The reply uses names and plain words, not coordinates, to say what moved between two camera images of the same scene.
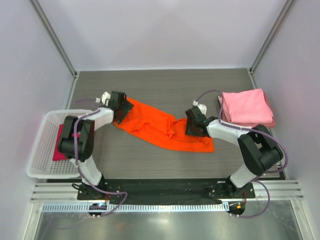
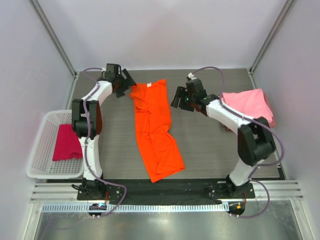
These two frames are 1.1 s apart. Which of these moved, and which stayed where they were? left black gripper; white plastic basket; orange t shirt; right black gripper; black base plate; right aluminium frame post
Moved: orange t shirt; right black gripper; left black gripper
Stayed: black base plate; white plastic basket; right aluminium frame post
